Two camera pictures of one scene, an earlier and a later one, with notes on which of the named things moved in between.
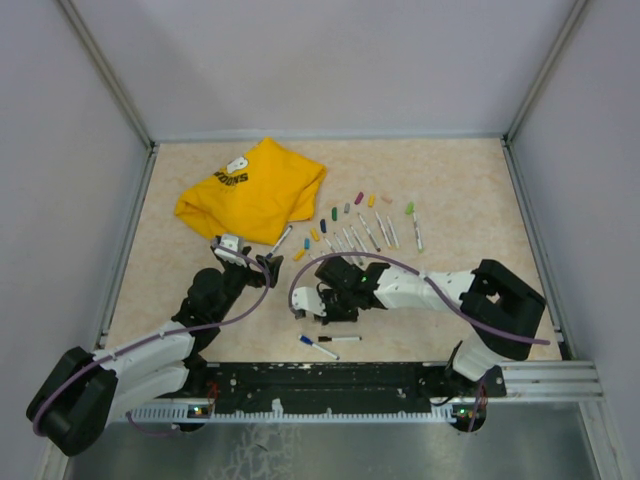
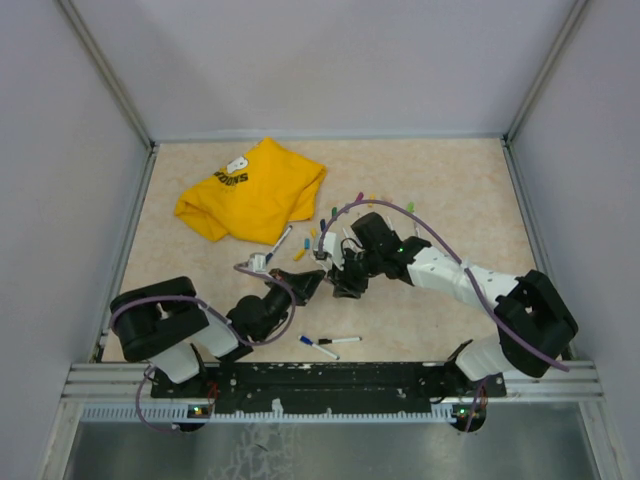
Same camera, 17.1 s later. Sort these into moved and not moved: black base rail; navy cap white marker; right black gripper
Moved: right black gripper
Not moved: black base rail; navy cap white marker
